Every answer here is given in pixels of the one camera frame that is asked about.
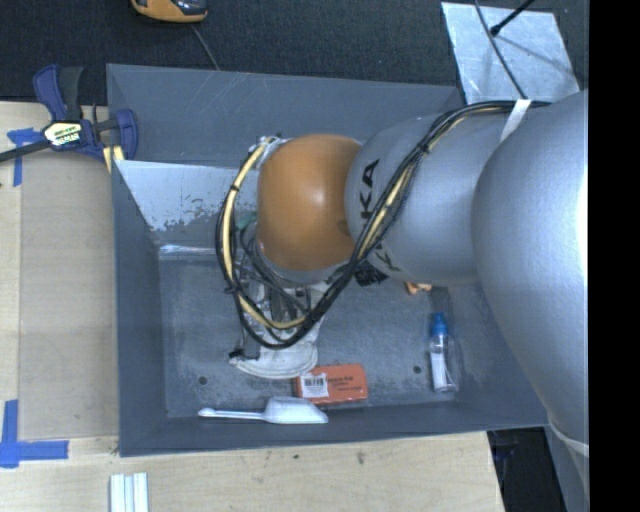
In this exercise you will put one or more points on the grey metal bin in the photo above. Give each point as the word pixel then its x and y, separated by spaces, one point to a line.
pixel 200 325

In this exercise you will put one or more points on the orange flat box with barcode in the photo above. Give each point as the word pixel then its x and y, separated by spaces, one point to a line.
pixel 345 384

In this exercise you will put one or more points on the white plastic scoop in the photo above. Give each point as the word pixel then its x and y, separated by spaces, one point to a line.
pixel 290 411

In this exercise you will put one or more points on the small orange thing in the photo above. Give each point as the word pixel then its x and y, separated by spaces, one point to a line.
pixel 417 287

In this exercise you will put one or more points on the clear spray bottle blue cap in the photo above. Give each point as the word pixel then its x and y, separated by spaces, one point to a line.
pixel 440 350

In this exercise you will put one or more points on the pale wood flat board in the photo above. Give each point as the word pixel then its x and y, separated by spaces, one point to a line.
pixel 65 300

